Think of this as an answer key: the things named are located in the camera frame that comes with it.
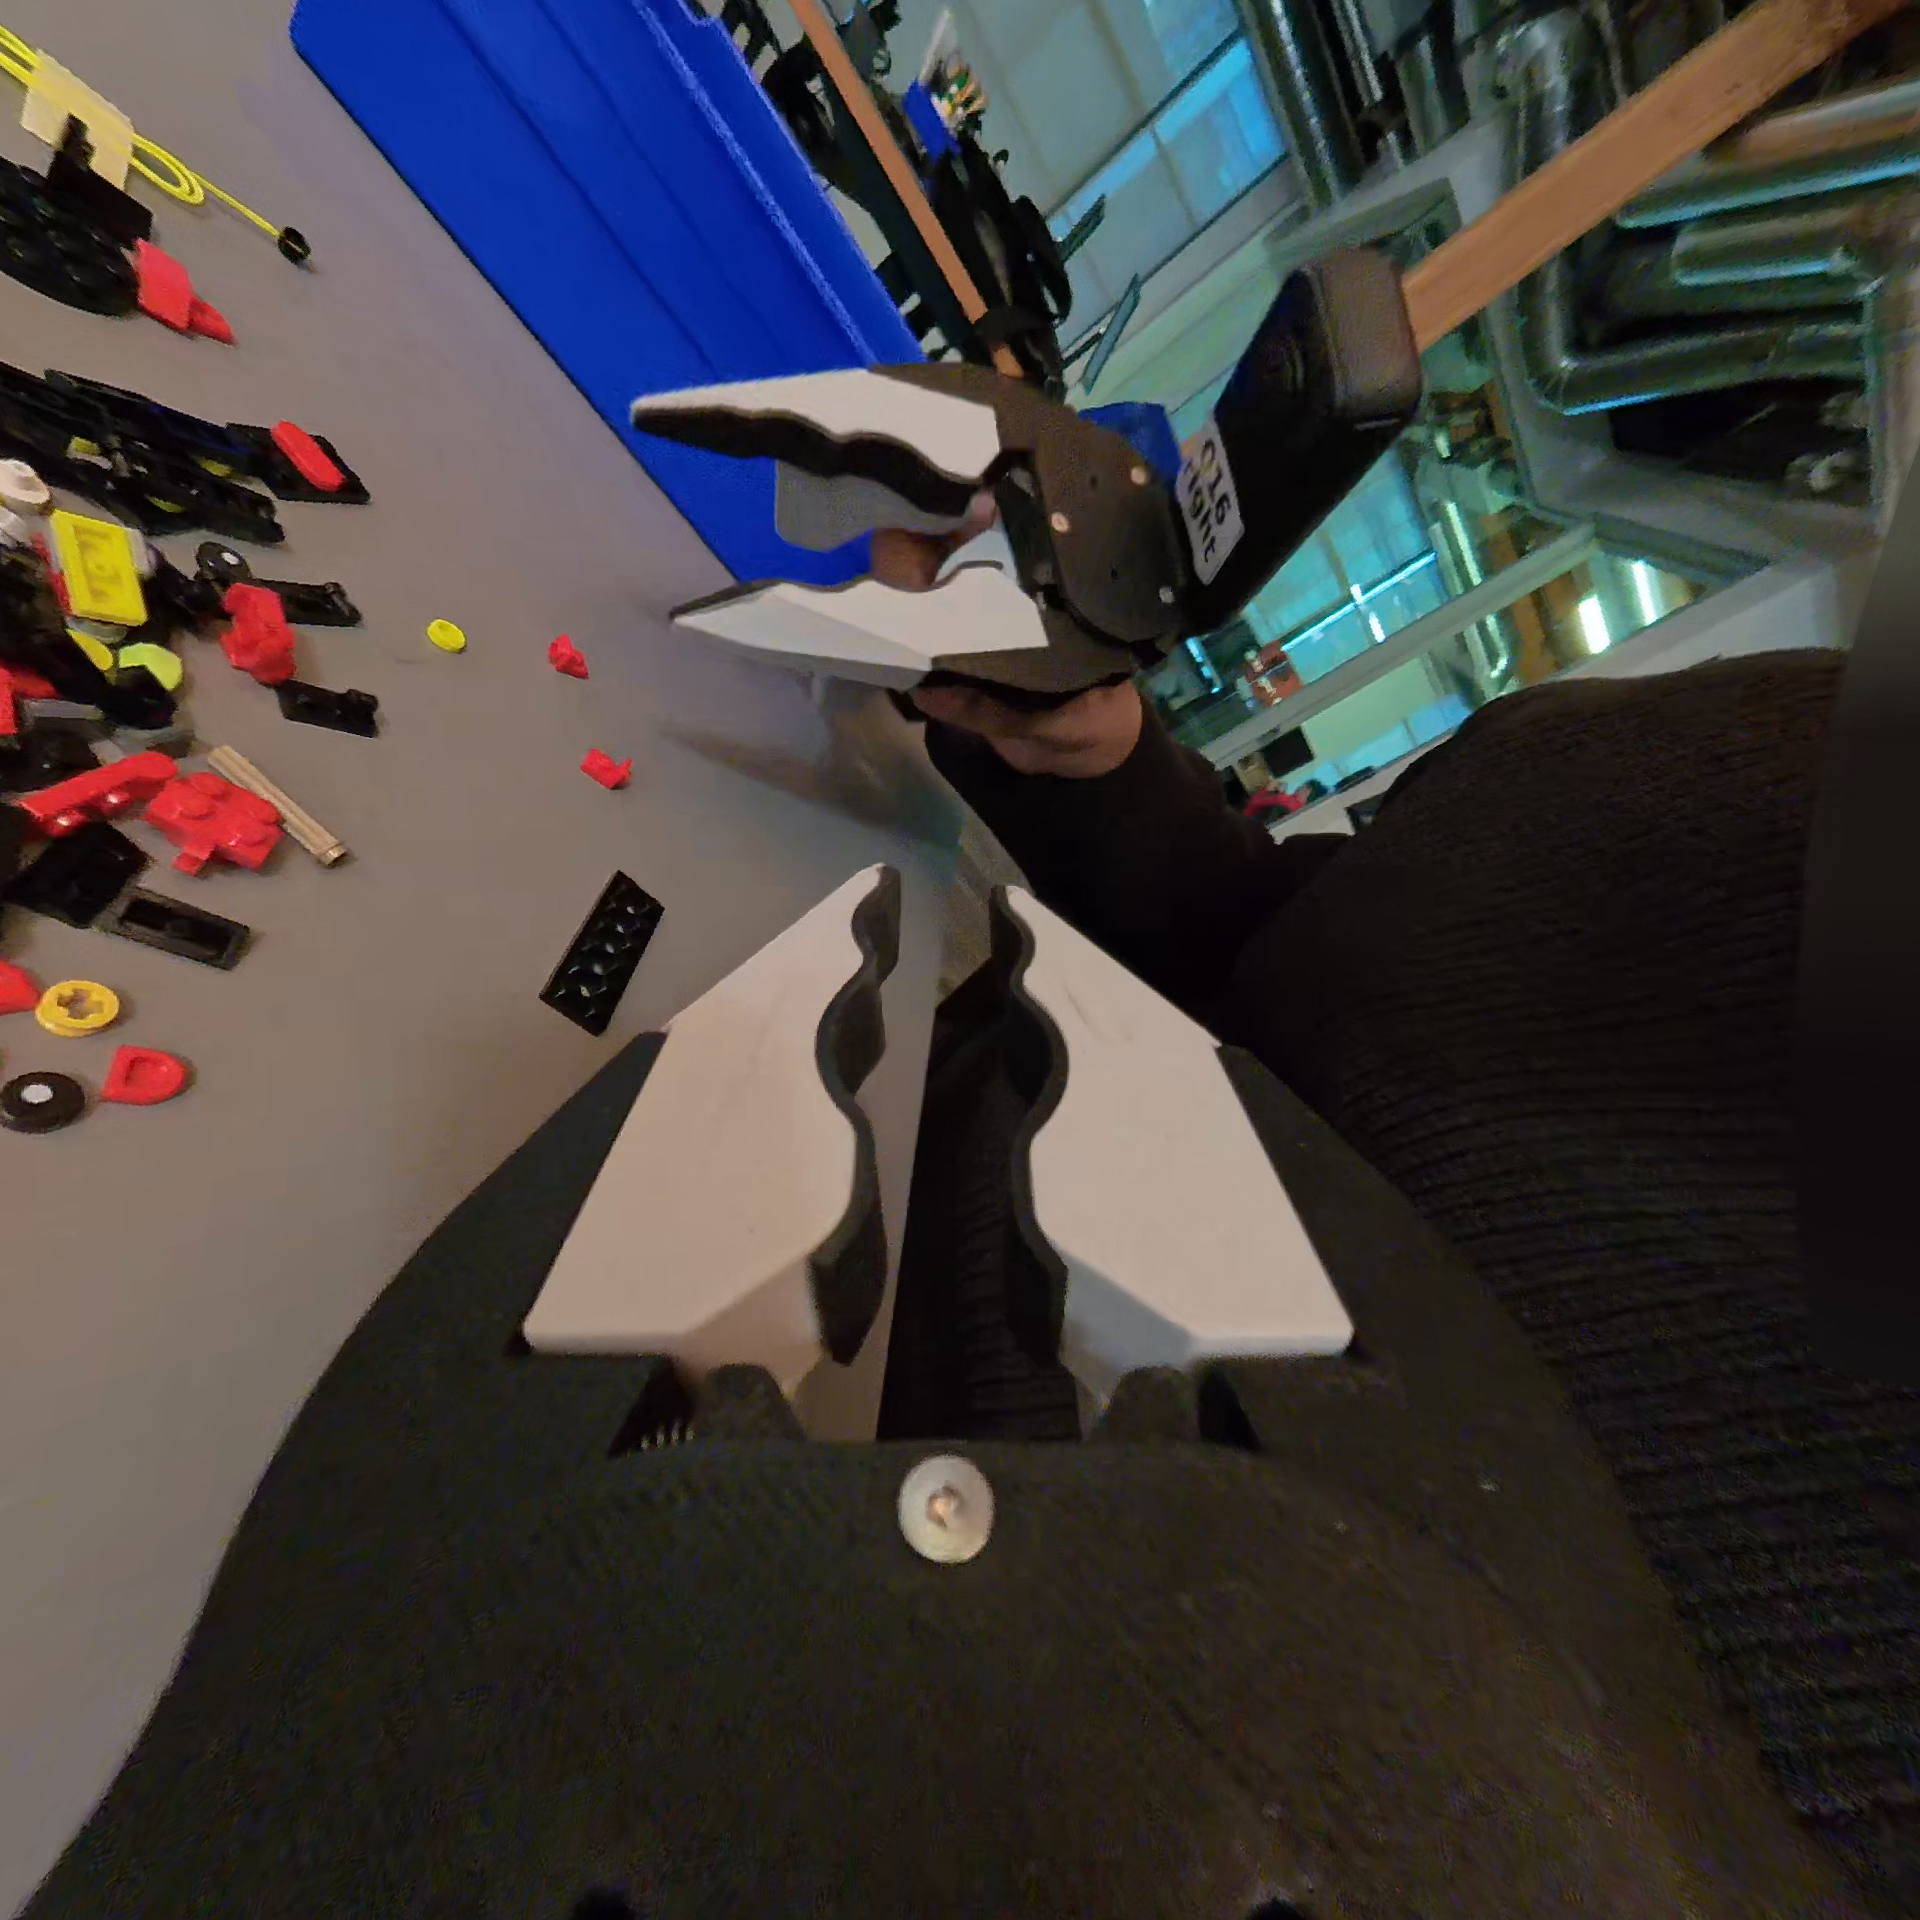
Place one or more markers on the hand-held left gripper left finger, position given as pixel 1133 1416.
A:
pixel 704 1186

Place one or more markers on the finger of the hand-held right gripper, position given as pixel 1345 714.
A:
pixel 869 412
pixel 838 629

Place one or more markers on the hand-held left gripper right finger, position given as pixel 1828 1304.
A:
pixel 1185 1200

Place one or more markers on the black lego plate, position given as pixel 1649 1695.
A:
pixel 600 954

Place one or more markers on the small red lego piece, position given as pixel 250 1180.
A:
pixel 568 658
pixel 604 770

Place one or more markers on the person's right forearm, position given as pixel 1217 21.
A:
pixel 1154 869

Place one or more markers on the tan lego rod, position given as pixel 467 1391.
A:
pixel 277 806

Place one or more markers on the pile of lego pieces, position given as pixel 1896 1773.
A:
pixel 210 820

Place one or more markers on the person's right hand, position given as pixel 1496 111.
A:
pixel 1050 735

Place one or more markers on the blue cloth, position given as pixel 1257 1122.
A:
pixel 1125 428

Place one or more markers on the wooden background desk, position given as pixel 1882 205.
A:
pixel 906 181

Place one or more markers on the blue plastic bin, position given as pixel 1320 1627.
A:
pixel 600 224

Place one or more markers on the light wooden beam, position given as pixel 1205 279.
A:
pixel 1620 143

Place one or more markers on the person's black sweater torso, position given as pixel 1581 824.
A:
pixel 1576 1125

